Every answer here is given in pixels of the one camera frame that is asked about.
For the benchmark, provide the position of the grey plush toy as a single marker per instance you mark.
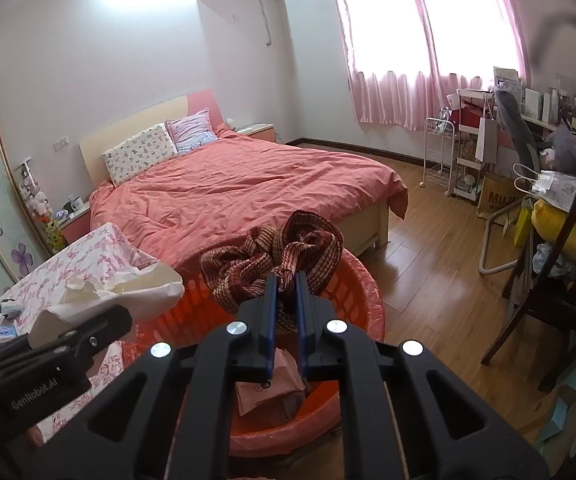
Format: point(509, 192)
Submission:
point(567, 152)

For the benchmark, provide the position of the plush toy holder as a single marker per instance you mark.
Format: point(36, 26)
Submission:
point(38, 200)

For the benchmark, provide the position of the dark wooden chair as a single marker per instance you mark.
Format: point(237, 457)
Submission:
point(562, 310)

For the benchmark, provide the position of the grey office chair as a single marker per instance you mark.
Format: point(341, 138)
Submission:
point(517, 125)

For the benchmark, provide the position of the wooden bed base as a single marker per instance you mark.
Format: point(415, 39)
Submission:
point(367, 225)

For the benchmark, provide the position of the wooden bed headboard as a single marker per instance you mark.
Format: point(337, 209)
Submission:
point(133, 125)

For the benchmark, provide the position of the dark mug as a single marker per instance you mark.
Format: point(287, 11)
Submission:
point(72, 206)

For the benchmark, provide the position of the yellow cushion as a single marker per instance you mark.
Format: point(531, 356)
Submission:
point(557, 230)

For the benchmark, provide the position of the small black white object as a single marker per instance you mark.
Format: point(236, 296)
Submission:
point(9, 308)

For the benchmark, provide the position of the white flat paper bag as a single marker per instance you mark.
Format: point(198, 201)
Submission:
point(486, 140)

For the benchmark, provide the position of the white gift bag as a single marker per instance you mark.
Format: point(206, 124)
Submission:
point(542, 182)

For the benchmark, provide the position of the white wall switch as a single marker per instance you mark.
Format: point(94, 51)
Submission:
point(60, 142)

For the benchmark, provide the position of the brown paper bag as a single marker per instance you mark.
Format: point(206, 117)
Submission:
point(495, 197)

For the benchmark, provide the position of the pink paper bag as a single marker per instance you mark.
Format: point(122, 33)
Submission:
point(258, 395)

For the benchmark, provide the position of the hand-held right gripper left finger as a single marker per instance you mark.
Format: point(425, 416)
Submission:
point(269, 320)

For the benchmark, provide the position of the bed with pink duvet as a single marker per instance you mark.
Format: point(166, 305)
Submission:
point(248, 180)

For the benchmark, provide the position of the blue white packet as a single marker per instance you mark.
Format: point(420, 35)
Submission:
point(5, 335)

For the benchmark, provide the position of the orange plastic laundry basket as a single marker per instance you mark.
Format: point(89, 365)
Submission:
point(362, 305)

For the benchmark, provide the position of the yellow plush toy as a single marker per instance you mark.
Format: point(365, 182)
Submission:
point(54, 237)

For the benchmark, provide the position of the pink floral tablecloth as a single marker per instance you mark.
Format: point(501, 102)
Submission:
point(93, 250)

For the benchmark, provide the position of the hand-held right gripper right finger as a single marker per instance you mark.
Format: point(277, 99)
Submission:
point(302, 320)

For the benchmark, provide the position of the pink curtain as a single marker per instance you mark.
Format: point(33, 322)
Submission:
point(512, 25)
point(382, 100)

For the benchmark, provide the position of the pink striped pillow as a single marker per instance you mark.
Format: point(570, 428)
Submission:
point(190, 130)

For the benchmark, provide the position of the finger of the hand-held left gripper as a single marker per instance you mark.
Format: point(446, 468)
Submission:
point(98, 330)

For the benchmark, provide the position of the pink nightstand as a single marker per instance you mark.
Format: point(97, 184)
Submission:
point(260, 132)
point(75, 230)

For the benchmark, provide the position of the brown woven cloth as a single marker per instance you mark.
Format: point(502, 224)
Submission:
point(248, 260)

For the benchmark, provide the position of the floral pillow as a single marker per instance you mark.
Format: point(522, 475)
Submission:
point(138, 155)

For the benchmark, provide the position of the white rolling cart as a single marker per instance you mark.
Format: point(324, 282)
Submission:
point(467, 160)

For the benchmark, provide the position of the white paper bag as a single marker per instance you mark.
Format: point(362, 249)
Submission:
point(486, 140)
point(138, 290)

